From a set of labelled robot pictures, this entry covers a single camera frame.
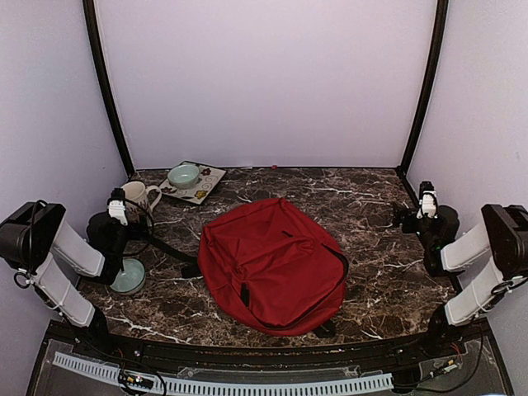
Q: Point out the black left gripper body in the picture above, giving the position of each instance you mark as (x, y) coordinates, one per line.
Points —
(136, 233)

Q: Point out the red student backpack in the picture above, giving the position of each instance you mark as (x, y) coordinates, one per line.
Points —
(271, 267)

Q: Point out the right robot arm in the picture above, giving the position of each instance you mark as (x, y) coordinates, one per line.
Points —
(501, 235)

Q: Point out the black front rail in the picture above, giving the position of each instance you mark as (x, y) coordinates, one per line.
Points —
(476, 351)

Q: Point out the left black frame post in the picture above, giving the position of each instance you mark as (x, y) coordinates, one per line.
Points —
(98, 58)

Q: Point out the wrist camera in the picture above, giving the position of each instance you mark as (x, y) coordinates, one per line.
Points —
(427, 203)
(116, 206)

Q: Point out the black frame post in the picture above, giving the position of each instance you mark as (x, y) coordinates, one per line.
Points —
(98, 58)
(433, 57)

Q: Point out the teal ceramic bowl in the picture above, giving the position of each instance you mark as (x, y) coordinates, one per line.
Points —
(131, 277)

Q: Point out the right black frame post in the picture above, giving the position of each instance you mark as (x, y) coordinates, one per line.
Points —
(433, 57)

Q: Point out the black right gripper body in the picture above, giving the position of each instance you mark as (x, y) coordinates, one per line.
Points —
(408, 227)

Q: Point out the white slotted cable duct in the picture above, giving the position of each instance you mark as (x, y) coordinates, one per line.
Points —
(193, 381)

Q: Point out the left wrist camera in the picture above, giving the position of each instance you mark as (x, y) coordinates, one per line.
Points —
(116, 206)

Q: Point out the teal bowl on plate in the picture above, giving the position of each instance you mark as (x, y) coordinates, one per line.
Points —
(183, 176)

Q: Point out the white floral ceramic mug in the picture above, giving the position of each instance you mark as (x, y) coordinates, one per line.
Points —
(140, 201)

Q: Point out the square floral ceramic plate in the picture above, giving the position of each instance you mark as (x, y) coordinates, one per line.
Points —
(208, 179)

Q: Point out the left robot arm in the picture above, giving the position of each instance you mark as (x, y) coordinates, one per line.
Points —
(36, 239)

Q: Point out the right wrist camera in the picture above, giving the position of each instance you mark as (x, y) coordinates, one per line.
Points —
(427, 203)

